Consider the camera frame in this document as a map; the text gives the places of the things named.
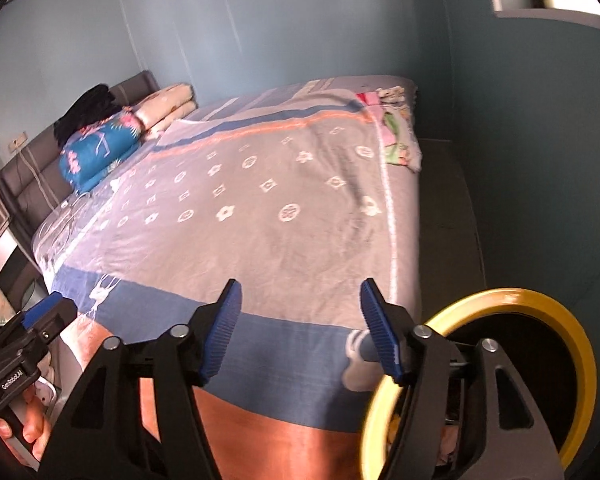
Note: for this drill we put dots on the bed with patterned blanket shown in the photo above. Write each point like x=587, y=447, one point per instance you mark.
x=260, y=240

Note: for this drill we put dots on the blue floral folded quilt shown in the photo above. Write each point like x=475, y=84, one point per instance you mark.
x=95, y=160

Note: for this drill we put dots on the black folded clothing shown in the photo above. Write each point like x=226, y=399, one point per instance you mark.
x=87, y=110

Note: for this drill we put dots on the black bin with yellow rim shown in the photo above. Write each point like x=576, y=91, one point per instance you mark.
x=505, y=297

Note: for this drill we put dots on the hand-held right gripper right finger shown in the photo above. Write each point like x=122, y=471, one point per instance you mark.
x=380, y=335

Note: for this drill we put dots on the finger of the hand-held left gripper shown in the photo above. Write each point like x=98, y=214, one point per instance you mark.
x=45, y=307

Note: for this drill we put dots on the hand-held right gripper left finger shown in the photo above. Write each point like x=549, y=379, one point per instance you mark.
x=222, y=335

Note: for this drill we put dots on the cream folded quilt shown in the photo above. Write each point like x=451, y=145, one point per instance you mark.
x=167, y=105

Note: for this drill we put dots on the white bedside cabinet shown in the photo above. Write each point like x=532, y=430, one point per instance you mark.
x=0, y=255

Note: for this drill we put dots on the cartoon printed cloth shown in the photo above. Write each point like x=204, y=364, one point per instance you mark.
x=397, y=145

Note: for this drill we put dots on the grey upholstered headboard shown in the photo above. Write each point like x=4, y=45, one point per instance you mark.
x=30, y=180

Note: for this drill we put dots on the white wall socket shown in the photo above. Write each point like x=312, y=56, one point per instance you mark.
x=18, y=141

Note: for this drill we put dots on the person's left hand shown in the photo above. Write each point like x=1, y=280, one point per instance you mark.
x=35, y=430

